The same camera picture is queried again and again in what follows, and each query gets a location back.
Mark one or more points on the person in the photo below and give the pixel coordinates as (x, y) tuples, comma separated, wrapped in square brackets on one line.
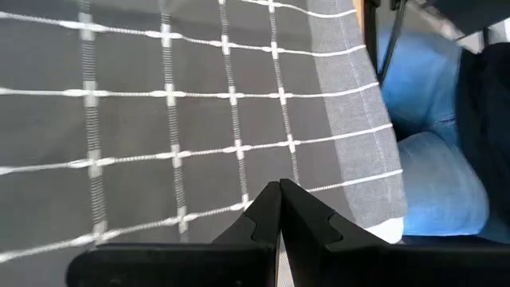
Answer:
[(430, 179)]

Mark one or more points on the grey desk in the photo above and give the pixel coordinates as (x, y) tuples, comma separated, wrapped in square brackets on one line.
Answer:
[(470, 16)]

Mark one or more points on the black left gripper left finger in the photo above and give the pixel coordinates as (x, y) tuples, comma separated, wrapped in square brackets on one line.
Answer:
[(239, 263)]

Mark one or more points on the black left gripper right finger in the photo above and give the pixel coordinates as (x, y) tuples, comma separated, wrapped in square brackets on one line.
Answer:
[(358, 267)]

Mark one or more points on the black metal table frame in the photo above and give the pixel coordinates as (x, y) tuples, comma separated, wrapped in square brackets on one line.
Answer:
[(370, 36)]

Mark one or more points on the grey white-grid towel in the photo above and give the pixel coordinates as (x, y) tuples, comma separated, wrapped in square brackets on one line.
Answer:
[(131, 127)]

